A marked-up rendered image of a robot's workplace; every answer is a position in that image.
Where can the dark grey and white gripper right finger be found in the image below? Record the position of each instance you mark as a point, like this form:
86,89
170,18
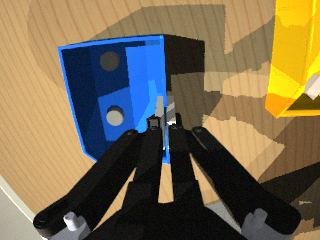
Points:
263,215

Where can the blue bin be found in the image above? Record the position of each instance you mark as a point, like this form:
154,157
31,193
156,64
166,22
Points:
132,87

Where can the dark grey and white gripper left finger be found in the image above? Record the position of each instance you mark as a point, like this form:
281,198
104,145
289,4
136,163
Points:
77,214

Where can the small beige block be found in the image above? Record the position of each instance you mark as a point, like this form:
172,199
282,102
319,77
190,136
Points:
312,88

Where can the yellow bin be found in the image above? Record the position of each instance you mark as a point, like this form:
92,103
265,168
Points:
296,54

